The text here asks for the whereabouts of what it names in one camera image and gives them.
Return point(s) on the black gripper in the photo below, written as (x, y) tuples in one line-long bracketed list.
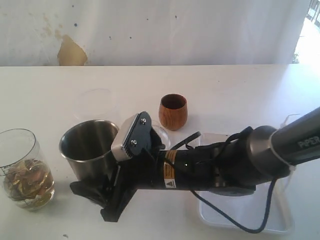
[(139, 172)]

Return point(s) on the stainless steel cup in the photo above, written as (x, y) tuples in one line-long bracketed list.
[(86, 146)]

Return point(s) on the gold foil coin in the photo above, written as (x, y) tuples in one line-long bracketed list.
[(27, 183)]

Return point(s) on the clear plastic shaker cup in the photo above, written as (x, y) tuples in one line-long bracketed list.
[(19, 148)]

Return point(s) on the clear dome strainer lid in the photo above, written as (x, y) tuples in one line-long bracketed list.
[(165, 139)]

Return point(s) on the brown wooden cup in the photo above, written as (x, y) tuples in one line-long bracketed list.
[(173, 111)]

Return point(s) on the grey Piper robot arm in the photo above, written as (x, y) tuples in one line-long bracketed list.
[(234, 167)]

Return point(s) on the clear plastic container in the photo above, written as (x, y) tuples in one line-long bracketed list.
[(97, 104)]

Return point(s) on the white backdrop sheet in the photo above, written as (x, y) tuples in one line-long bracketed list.
[(149, 32)]

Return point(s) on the white zip tie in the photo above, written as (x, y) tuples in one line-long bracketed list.
[(281, 189)]

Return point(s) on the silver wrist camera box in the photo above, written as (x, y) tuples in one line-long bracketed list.
[(132, 137)]

